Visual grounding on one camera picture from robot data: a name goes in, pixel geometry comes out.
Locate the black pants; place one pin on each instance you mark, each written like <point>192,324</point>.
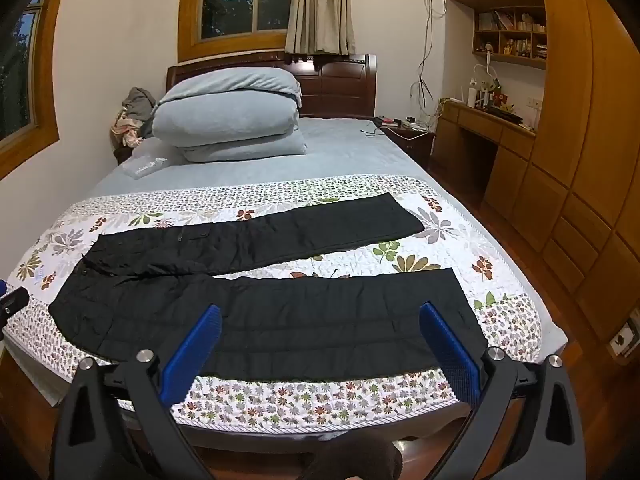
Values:
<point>300,310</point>

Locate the wooden desk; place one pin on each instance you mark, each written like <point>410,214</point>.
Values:
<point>475,125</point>

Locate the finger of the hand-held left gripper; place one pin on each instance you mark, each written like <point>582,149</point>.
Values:
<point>14,302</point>

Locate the beige curtain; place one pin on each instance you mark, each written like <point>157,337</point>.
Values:
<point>320,5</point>

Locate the row of books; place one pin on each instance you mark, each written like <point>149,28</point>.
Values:
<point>500,20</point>

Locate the white socket plate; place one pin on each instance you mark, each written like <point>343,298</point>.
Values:
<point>621,338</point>

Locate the grey pillow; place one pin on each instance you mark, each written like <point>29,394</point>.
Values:
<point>260,149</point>

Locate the floral quilted bedspread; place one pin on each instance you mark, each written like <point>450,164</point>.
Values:
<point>450,230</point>

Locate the person's dark socked foot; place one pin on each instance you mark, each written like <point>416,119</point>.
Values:
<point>355,457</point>

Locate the pile of clothes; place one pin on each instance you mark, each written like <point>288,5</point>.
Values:
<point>136,110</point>

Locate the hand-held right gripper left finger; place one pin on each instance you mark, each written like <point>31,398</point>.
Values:
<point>195,350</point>

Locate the wooden built-in wardrobe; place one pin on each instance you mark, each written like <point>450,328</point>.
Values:
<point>590,135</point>

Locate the white desk lamp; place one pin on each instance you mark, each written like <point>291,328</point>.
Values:
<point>487,67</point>

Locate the wooden framed window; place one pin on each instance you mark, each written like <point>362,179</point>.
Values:
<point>235,0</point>

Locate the wooden wall shelf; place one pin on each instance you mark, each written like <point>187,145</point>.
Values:
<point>510,62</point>

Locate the clear plastic packet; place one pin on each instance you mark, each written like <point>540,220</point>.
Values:
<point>145,166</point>

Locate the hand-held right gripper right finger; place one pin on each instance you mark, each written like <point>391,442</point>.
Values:
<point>450,350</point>

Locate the dark wooden nightstand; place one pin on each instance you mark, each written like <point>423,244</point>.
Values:
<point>412,145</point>

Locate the wooden window with crossbars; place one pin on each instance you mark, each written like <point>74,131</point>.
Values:
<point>22,70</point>

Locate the white wall outlet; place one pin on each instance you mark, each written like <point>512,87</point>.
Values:
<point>535,105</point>

